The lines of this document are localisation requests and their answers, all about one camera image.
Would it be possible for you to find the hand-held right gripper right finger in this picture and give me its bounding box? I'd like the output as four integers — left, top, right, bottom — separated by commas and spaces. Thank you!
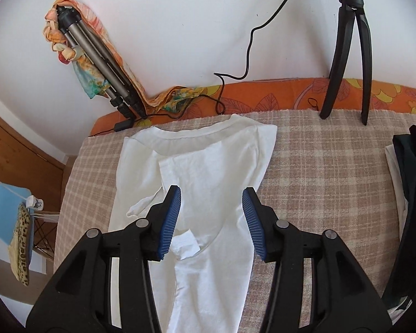
242, 186, 392, 333

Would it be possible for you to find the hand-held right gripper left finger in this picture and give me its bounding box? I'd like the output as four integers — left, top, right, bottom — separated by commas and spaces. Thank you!
26, 185, 182, 333

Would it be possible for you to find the beige checkered blanket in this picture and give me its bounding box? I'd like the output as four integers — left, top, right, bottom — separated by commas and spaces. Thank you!
54, 109, 416, 333

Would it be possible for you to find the orange floral bed sheet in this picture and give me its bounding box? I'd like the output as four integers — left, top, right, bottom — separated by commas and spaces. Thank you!
89, 77, 416, 137

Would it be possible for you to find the white plug adapter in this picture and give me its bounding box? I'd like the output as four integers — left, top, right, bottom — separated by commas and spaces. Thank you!
24, 196, 45, 210

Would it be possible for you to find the white folded garment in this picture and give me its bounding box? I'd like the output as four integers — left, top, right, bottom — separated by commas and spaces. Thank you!
385, 144, 411, 240

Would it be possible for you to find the leopard print cloth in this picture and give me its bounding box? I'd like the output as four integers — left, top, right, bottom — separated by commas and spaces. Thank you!
7, 204, 33, 287

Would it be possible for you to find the colourful patterned scarf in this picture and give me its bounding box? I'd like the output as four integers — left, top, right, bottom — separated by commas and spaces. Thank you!
43, 0, 212, 115

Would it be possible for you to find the wooden door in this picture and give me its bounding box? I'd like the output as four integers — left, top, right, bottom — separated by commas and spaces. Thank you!
0, 102, 67, 212

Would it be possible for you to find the blue chair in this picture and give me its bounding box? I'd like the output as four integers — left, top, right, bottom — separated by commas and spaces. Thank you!
0, 179, 61, 278

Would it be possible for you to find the folded grey tripod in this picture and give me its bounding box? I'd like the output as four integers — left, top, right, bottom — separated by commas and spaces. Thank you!
55, 6, 148, 118

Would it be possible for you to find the black mini tripod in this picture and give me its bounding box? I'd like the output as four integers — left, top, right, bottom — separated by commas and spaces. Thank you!
319, 0, 373, 126

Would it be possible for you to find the black power cable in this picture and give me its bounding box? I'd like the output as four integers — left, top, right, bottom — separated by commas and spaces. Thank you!
90, 0, 303, 136

